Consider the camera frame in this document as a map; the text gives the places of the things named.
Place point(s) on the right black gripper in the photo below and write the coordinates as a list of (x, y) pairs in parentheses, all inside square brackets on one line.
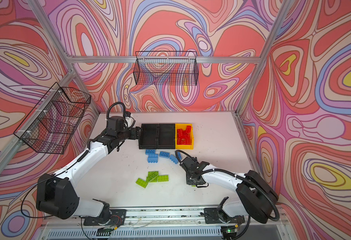
[(190, 181)]

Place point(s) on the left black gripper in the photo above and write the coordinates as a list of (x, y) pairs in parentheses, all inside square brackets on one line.
[(136, 133)]

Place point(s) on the red arch lego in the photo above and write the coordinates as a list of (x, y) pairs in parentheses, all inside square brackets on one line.
[(183, 135)]

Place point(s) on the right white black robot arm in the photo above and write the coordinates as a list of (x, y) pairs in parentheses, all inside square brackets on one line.
[(255, 197)]

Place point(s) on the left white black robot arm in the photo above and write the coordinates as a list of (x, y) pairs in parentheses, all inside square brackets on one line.
[(56, 194)]

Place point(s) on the left black bin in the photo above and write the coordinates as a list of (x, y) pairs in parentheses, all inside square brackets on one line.
[(148, 138)]

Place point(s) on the black bin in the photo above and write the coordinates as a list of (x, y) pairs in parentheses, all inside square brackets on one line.
[(166, 137), (148, 138)]

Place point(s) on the blue lego brick top left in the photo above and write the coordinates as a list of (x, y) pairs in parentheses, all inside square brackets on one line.
[(150, 152)]

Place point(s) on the blue lego brick diagonal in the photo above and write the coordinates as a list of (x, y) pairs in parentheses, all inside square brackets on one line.
[(174, 159)]

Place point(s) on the blue lego brick stacked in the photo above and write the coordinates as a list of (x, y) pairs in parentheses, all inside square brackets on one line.
[(152, 158)]

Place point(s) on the middle black bin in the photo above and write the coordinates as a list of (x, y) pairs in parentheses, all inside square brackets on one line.
[(166, 137)]

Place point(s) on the green lego brick right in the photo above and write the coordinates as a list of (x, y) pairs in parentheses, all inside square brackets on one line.
[(163, 178)]

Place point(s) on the green lego brick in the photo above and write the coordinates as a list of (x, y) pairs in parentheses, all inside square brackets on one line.
[(142, 183), (163, 178), (152, 176)]

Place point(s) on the blue lego brick middle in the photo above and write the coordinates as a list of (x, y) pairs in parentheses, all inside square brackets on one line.
[(163, 154)]

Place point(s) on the green lego brick top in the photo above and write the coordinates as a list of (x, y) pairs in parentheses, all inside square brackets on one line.
[(152, 176)]

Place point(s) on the green lego brick left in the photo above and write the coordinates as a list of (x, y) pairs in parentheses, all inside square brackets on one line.
[(142, 183)]

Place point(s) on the yellow plastic bin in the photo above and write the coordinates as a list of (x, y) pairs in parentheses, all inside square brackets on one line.
[(184, 147)]

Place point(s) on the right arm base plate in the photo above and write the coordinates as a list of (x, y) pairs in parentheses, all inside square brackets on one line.
[(217, 216)]

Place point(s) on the back wire basket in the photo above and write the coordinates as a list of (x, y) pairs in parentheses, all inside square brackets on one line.
[(166, 68)]

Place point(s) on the wire basket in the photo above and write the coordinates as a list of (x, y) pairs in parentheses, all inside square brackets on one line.
[(166, 68), (50, 125)]

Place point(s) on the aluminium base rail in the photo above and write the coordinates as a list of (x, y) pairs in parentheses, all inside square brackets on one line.
[(166, 223)]

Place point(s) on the left wire basket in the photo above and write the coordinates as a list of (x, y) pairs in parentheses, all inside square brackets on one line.
[(50, 125)]

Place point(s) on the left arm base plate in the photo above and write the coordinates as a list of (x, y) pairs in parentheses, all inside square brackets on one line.
[(115, 217)]

